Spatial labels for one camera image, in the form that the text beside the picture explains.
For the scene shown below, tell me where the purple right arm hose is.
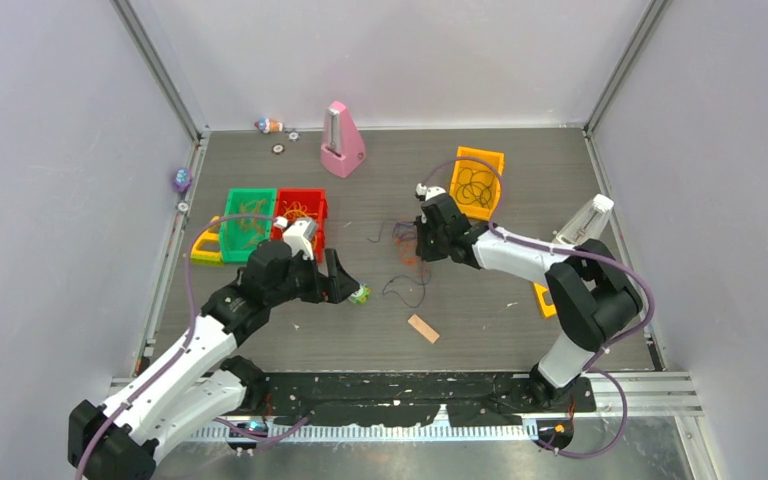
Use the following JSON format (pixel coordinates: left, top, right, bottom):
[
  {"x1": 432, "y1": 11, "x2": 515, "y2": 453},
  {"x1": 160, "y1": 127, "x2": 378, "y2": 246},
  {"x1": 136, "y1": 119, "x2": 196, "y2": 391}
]
[{"x1": 420, "y1": 156, "x2": 657, "y2": 460}]

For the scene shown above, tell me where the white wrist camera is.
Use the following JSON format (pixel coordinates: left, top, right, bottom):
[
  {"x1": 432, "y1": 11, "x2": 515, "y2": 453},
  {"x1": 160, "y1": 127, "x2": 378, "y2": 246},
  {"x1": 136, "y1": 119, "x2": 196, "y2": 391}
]
[
  {"x1": 274, "y1": 216, "x2": 319, "y2": 260},
  {"x1": 414, "y1": 183, "x2": 448, "y2": 203}
]

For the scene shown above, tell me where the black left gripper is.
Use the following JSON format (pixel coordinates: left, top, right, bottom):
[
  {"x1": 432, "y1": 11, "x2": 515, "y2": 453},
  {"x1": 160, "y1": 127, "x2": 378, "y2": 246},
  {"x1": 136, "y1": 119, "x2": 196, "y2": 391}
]
[{"x1": 267, "y1": 247, "x2": 358, "y2": 306}]

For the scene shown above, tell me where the yellow triangle stand right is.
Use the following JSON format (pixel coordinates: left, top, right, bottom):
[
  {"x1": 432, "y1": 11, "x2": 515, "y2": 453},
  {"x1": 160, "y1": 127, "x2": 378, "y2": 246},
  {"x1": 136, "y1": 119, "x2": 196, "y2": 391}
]
[{"x1": 533, "y1": 283, "x2": 557, "y2": 319}]

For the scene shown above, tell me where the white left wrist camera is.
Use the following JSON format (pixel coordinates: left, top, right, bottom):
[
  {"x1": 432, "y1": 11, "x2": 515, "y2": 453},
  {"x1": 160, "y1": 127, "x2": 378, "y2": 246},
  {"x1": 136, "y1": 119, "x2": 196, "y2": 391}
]
[{"x1": 274, "y1": 216, "x2": 319, "y2": 260}]

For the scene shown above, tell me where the yellow cable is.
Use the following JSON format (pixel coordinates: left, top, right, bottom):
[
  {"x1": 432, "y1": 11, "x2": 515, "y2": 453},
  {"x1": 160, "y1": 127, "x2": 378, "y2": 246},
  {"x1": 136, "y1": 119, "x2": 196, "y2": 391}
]
[{"x1": 277, "y1": 198, "x2": 324, "y2": 240}]

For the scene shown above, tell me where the wooden block near front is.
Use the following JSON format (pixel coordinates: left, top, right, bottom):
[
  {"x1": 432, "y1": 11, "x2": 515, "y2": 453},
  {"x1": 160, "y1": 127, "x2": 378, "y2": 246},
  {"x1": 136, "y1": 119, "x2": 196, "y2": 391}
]
[{"x1": 408, "y1": 314, "x2": 440, "y2": 344}]

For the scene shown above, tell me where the red plastic bin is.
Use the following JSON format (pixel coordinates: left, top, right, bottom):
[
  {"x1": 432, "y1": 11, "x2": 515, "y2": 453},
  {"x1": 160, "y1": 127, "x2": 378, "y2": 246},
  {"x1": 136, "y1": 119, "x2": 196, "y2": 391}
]
[{"x1": 274, "y1": 187, "x2": 328, "y2": 263}]

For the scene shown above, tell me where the purple round toy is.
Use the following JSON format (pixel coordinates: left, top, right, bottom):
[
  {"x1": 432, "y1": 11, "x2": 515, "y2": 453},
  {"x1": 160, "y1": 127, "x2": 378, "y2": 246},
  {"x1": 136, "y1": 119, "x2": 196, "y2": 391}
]
[{"x1": 172, "y1": 167, "x2": 193, "y2": 194}]

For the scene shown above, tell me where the brown orange cable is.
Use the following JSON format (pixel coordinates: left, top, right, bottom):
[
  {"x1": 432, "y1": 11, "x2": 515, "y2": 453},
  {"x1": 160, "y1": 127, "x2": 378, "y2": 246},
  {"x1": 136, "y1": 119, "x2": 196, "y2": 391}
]
[{"x1": 232, "y1": 197, "x2": 273, "y2": 252}]

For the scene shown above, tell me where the yellow triangle stand left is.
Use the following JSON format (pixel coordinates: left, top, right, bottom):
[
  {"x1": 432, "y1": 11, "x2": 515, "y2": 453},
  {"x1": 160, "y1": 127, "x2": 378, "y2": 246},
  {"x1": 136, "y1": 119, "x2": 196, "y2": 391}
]
[{"x1": 189, "y1": 224, "x2": 224, "y2": 267}]

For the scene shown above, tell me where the green owl toy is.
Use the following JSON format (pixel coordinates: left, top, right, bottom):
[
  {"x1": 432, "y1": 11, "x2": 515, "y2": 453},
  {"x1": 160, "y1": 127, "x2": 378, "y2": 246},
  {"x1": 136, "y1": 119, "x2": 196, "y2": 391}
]
[{"x1": 348, "y1": 284, "x2": 370, "y2": 305}]

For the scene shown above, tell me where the yellow triangle stand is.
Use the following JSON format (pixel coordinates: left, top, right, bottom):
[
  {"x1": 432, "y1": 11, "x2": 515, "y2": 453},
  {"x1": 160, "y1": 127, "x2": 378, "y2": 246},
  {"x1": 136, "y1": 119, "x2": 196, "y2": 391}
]
[
  {"x1": 533, "y1": 283, "x2": 557, "y2": 319},
  {"x1": 189, "y1": 224, "x2": 224, "y2": 267}
]

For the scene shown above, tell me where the green plastic bin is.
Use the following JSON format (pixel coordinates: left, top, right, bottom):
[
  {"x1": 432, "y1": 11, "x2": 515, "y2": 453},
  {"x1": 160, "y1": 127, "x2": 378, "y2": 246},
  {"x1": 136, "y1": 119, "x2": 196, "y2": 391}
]
[{"x1": 219, "y1": 188, "x2": 277, "y2": 264}]

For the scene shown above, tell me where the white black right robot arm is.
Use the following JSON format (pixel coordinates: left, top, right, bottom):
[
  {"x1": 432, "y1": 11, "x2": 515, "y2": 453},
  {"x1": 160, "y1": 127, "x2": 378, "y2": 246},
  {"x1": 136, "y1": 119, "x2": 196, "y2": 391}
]
[{"x1": 415, "y1": 192, "x2": 644, "y2": 411}]

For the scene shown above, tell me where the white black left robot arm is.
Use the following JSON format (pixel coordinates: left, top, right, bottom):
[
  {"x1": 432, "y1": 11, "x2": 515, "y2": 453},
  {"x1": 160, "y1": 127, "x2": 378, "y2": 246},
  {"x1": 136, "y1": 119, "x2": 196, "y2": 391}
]
[{"x1": 67, "y1": 240, "x2": 366, "y2": 479}]

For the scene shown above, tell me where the pink metronome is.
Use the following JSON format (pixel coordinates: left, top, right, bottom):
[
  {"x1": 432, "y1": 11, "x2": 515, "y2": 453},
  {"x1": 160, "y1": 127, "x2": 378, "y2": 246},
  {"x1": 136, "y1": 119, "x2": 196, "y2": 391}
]
[{"x1": 320, "y1": 101, "x2": 367, "y2": 179}]

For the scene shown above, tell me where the small clown figurine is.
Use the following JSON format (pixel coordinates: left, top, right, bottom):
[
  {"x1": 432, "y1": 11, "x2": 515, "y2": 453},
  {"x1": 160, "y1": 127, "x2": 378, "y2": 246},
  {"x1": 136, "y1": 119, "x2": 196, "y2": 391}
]
[{"x1": 253, "y1": 117, "x2": 285, "y2": 134}]

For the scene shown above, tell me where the purple cable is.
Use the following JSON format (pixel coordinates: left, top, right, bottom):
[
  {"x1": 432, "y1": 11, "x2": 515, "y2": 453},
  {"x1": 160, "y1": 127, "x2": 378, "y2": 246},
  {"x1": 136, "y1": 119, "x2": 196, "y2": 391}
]
[
  {"x1": 367, "y1": 219, "x2": 433, "y2": 310},
  {"x1": 456, "y1": 165, "x2": 498, "y2": 210}
]

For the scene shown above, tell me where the white metronome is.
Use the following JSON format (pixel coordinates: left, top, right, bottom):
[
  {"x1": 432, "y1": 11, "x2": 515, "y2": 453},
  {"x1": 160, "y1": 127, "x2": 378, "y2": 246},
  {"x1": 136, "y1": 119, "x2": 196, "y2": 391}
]
[{"x1": 553, "y1": 194, "x2": 615, "y2": 246}]

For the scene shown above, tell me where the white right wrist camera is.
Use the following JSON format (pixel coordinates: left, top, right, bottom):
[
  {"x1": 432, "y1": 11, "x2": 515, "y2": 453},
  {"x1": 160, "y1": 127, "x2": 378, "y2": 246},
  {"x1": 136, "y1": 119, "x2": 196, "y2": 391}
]
[{"x1": 414, "y1": 183, "x2": 448, "y2": 203}]

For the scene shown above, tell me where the orange plastic bin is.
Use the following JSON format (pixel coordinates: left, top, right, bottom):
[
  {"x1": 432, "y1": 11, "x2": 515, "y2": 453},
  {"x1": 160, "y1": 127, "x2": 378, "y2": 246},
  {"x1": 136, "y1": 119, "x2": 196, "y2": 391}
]
[{"x1": 449, "y1": 146, "x2": 505, "y2": 221}]

